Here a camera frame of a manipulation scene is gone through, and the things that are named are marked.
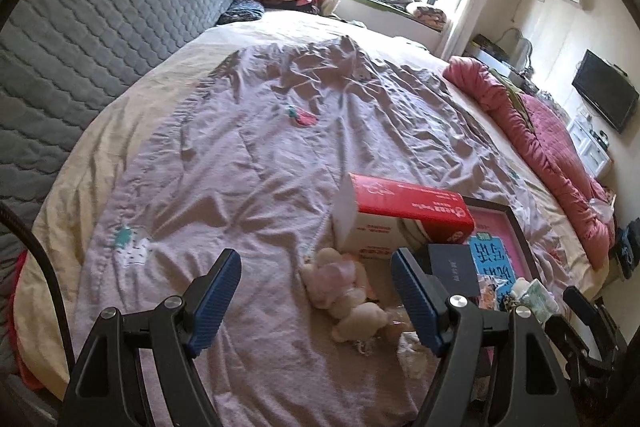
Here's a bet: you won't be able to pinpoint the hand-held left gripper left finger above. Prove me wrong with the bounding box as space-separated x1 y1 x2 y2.
60 248 242 427

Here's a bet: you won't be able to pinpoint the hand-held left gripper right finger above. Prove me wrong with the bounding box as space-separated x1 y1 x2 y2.
390 248 593 427

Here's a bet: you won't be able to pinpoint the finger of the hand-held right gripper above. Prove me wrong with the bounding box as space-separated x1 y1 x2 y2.
562 286 628 360
544 314 588 358

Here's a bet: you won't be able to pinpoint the green and white tissue packet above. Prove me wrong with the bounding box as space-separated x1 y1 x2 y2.
510 278 559 323

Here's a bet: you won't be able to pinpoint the white patterned baby cloth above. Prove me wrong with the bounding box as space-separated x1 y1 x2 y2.
396 331 436 378

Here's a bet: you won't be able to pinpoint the large cream plush bear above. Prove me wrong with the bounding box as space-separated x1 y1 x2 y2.
332 299 391 343

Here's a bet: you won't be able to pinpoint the cream plush teddy bear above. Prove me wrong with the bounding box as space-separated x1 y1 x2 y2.
300 248 369 308

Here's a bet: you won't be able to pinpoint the pink framed board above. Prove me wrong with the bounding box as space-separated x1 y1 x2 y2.
460 196 545 314

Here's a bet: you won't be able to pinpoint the dark blue booklet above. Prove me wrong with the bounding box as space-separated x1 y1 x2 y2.
426 243 484 301

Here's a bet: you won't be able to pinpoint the black bag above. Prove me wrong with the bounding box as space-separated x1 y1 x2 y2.
614 217 640 281

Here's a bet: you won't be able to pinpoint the red and white cardboard box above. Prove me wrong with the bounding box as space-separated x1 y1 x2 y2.
332 173 476 261

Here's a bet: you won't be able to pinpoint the white drawer cabinet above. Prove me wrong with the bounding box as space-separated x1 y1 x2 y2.
567 112 614 180

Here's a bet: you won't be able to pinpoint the red quilt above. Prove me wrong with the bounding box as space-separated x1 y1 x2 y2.
442 55 617 271

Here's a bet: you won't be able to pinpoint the red cloth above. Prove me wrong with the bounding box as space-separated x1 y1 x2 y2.
14 251 57 394

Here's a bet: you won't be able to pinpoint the black flat television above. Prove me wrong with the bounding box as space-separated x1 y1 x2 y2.
571 49 640 134

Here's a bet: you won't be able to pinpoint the small table mirror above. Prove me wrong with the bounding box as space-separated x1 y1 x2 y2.
510 37 535 73

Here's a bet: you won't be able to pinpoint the dark blue floral pillow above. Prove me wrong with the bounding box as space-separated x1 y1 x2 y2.
217 0 266 26

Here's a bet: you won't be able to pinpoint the clothes on window sill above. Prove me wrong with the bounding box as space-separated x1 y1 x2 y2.
345 0 449 28

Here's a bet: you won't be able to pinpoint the grey quilted headboard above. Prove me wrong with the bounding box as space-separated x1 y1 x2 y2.
0 0 249 220

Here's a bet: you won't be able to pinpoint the black cable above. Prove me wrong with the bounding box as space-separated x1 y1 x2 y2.
0 202 76 388

